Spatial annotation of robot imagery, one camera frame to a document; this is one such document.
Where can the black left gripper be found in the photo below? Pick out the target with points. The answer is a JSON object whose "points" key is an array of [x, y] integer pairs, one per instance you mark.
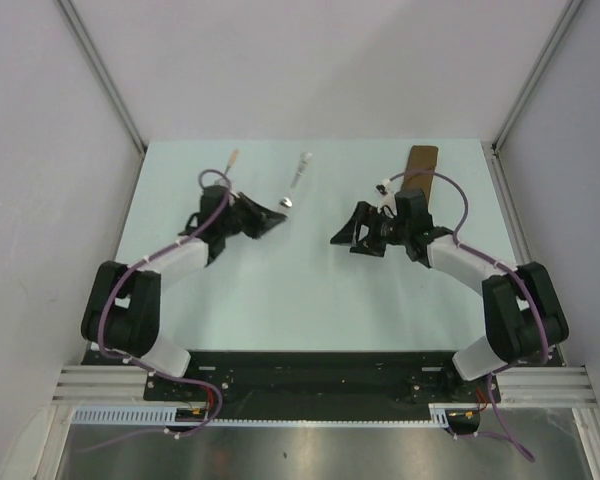
{"points": [[261, 219]]}

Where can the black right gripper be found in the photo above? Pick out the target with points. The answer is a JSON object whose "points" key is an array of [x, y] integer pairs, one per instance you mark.
{"points": [[350, 233]]}

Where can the spoon with wooden handle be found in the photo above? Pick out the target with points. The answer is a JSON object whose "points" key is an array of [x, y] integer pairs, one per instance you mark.
{"points": [[231, 161]]}

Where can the metal fork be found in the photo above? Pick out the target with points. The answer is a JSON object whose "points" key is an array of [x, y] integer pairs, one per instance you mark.
{"points": [[286, 202]]}

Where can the brown cloth napkin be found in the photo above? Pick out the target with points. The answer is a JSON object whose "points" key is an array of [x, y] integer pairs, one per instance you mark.
{"points": [[418, 175]]}

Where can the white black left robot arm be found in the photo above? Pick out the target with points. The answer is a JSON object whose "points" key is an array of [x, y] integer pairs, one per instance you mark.
{"points": [[123, 311]]}

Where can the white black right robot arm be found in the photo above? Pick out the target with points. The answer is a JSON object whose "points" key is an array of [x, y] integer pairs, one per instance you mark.
{"points": [[522, 313]]}

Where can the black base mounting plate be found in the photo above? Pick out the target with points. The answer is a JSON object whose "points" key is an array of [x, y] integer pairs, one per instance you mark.
{"points": [[325, 389]]}

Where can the aluminium corner post right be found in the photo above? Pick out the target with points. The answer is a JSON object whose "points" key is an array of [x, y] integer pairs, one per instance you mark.
{"points": [[550, 49]]}

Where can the aluminium corner post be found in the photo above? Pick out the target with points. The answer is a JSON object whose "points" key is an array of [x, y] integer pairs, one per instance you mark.
{"points": [[550, 49], [79, 31]]}

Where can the aluminium front rail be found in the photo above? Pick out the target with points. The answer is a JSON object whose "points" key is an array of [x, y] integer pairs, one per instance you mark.
{"points": [[522, 387]]}

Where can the aluminium corner post left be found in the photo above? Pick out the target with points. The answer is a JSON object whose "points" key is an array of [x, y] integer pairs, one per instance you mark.
{"points": [[79, 31]]}

